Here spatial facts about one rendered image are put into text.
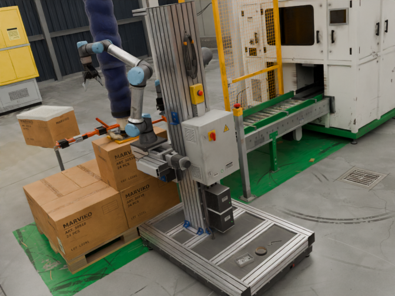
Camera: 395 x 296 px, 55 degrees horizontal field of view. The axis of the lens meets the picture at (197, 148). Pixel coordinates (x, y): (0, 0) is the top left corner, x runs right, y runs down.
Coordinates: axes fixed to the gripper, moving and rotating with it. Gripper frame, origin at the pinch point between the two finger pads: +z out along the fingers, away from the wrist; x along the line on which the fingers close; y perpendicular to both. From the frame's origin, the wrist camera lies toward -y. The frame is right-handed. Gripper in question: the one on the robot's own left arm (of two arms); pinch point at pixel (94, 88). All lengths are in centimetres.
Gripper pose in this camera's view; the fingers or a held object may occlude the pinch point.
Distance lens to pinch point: 299.6
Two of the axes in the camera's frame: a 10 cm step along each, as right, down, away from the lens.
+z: 1.4, 9.2, 3.7
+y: -6.5, -2.0, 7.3
